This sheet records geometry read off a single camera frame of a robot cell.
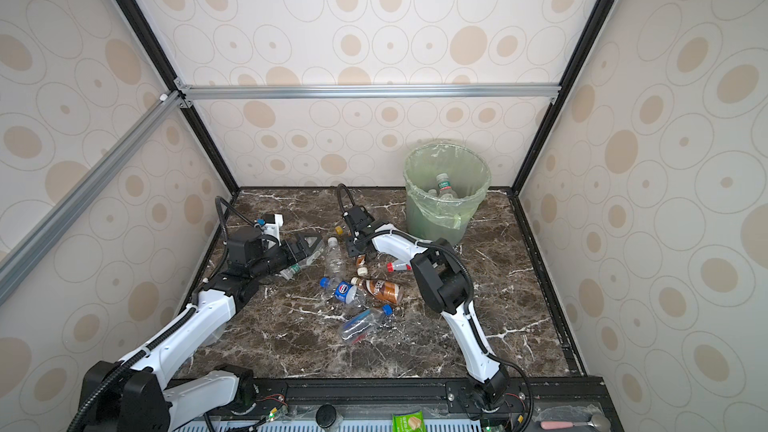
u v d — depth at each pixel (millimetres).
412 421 688
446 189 999
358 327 844
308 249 722
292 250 708
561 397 773
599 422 715
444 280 582
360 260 942
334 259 987
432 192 1050
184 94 903
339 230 1029
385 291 868
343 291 872
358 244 745
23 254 518
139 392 389
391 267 949
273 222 743
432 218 856
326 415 627
